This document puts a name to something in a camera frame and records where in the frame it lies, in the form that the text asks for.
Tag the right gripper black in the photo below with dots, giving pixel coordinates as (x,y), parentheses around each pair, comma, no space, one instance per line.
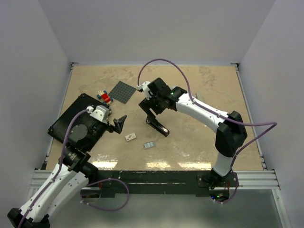
(146,105)

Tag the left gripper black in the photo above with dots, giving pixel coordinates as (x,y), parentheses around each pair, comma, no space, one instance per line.
(119,122)

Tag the black stapler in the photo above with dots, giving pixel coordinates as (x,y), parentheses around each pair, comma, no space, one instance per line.
(155,124)

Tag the white staple box sleeve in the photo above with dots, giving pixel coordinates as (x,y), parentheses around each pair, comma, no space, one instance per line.
(130,137)

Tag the staple box tray with staples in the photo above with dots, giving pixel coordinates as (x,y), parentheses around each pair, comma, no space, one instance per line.
(148,145)

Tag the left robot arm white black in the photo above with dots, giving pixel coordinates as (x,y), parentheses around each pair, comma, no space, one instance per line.
(80,132)

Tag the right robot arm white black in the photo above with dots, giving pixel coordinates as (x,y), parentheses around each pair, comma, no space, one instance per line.
(230,133)

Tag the light green stapler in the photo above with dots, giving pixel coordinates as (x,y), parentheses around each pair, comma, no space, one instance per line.
(199,97)

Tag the red blue lego car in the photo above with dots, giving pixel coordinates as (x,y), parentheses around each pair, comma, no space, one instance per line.
(107,100)

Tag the grey lego baseplate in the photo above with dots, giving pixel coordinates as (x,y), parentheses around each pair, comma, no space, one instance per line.
(122,92)

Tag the black flat case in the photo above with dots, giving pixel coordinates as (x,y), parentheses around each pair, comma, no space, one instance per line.
(59,128)

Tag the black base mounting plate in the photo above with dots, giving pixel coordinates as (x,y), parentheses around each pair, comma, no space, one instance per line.
(198,183)

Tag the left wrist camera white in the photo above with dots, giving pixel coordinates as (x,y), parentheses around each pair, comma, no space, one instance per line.
(100,112)

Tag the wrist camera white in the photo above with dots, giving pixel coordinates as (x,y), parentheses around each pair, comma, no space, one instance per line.
(100,112)
(143,88)

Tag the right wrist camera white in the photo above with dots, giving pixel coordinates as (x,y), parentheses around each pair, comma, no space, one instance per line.
(143,88)

